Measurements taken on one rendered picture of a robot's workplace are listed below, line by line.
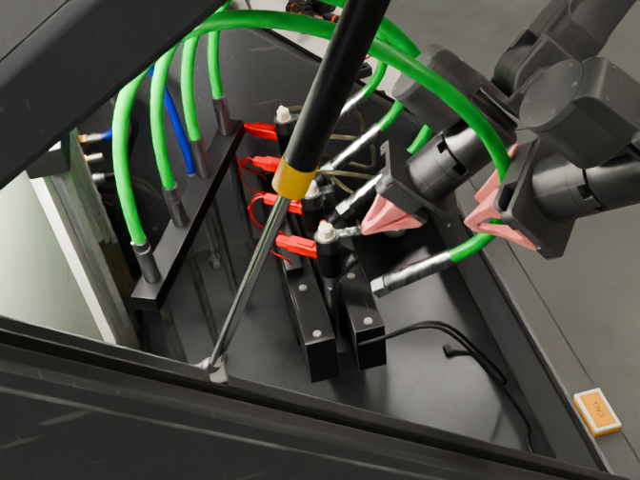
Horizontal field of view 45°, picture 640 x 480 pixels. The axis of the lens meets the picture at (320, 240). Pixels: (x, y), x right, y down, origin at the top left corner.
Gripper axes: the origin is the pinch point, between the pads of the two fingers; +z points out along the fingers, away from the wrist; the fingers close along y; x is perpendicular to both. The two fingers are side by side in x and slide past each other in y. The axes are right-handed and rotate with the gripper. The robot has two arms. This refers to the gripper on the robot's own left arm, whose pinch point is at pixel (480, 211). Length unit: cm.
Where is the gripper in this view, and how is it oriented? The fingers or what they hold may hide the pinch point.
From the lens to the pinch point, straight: 74.9
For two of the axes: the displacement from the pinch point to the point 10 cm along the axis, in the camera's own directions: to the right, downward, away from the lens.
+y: -4.2, 8.0, -4.3
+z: -5.2, 1.7, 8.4
